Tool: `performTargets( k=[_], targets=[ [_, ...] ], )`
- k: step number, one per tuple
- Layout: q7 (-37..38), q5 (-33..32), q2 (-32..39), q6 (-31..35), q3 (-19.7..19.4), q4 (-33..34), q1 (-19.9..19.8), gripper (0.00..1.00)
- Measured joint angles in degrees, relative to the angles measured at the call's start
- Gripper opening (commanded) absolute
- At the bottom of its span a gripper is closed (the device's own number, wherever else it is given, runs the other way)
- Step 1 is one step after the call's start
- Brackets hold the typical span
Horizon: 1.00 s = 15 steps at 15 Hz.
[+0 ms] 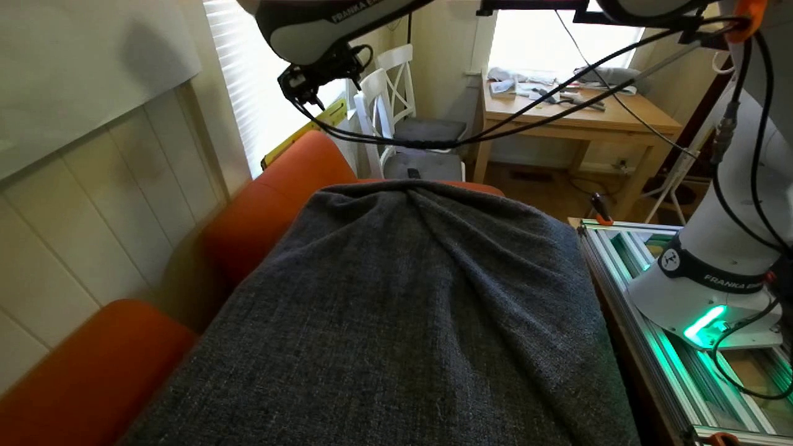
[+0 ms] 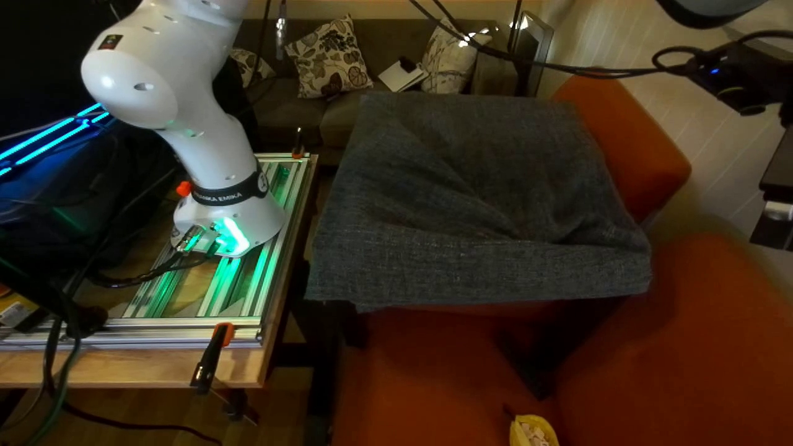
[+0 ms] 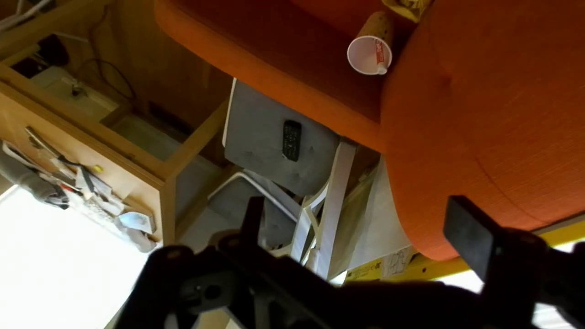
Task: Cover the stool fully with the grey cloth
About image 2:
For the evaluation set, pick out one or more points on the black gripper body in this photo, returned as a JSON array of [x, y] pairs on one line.
[[779, 189]]

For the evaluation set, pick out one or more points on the orange upholstered armchair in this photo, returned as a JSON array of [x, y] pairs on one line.
[[635, 140], [684, 348]]

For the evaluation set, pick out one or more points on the small yellow object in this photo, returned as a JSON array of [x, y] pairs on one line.
[[533, 428]]

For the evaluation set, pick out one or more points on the small orange clamp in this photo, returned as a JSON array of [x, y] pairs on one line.
[[184, 189], [298, 151]]

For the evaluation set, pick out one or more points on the blue-lit black equipment case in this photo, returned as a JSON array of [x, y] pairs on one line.
[[51, 140]]

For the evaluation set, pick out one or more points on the pale patterned cushion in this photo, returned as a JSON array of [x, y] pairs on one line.
[[449, 63]]

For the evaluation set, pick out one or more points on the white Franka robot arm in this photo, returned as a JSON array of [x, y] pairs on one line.
[[200, 124]]

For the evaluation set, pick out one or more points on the small dark patterned cushion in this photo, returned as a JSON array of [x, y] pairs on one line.
[[251, 68]]

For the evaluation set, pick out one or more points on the wooden work table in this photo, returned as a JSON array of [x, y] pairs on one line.
[[124, 366]]

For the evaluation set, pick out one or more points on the grey woven cloth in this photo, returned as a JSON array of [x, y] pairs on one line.
[[471, 205]]

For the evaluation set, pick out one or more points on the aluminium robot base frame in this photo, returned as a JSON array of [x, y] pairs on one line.
[[248, 288]]

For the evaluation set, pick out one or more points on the large patterned cushion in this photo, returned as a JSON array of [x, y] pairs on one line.
[[330, 52]]

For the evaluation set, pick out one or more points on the large orange black clamp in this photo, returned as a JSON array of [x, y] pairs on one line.
[[212, 355]]

